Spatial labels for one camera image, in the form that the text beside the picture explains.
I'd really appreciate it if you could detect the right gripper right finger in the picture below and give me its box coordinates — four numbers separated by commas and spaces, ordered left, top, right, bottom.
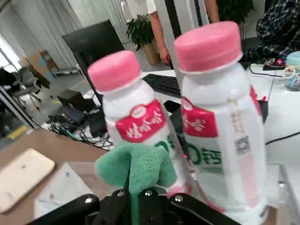
140, 188, 235, 225

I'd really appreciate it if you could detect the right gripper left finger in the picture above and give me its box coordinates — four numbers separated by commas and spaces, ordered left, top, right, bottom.
28, 190, 130, 225

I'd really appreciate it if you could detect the green cloth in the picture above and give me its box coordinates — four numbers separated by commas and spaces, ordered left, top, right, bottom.
95, 142, 178, 225

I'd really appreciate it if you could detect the clear acrylic shelf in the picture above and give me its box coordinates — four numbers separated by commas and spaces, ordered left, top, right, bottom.
34, 131, 300, 225

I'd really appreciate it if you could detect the pink cap milk bottle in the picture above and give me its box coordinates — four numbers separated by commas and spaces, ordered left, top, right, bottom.
87, 50, 188, 200
173, 21, 270, 223

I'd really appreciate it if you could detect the cream rabbit print tray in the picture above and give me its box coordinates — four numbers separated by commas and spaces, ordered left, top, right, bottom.
0, 148, 56, 214

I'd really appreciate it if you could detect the black laptop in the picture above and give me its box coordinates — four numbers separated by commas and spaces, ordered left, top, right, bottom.
48, 89, 101, 127

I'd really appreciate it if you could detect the black keyboard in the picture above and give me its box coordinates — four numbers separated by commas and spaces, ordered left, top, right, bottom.
142, 74, 183, 98

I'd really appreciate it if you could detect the grey office chair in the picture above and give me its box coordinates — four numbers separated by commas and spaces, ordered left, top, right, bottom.
10, 67, 52, 111

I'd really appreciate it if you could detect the white desk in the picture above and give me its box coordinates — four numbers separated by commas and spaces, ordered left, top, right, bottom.
140, 63, 300, 165

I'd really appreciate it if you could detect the cardboard box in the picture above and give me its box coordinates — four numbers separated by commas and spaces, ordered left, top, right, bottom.
20, 49, 60, 79

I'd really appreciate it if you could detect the black monitor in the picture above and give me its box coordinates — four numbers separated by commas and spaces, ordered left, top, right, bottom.
61, 20, 125, 104

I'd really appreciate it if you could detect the potted green plant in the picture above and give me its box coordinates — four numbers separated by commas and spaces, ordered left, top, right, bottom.
217, 0, 255, 24
126, 14, 162, 66

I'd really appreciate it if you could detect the person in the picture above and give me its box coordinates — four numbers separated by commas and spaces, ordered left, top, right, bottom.
203, 0, 221, 24
146, 0, 175, 70
245, 0, 300, 65

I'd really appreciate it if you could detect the jar with teal lid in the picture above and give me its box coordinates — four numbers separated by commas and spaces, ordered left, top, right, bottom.
283, 52, 300, 91

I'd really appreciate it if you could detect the black cable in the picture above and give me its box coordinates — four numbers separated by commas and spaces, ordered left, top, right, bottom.
264, 131, 300, 145

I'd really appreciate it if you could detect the aluminium frame post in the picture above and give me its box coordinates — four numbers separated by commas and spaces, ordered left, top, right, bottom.
161, 0, 210, 71

